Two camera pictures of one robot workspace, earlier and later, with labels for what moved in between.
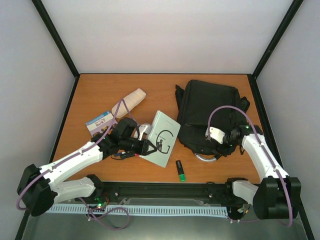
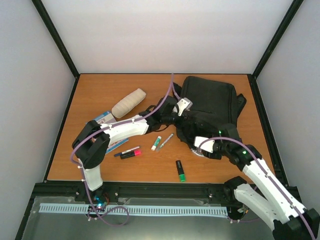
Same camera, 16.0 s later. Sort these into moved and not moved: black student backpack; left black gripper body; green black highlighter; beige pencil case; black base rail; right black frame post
Moved: black student backpack; left black gripper body
Not moved: black base rail; right black frame post; beige pencil case; green black highlighter
